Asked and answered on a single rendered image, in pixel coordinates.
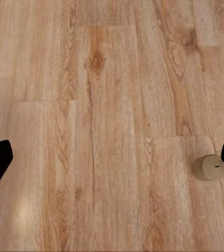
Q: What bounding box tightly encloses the pillar candle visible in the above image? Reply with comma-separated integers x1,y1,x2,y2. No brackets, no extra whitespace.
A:
191,154,224,181

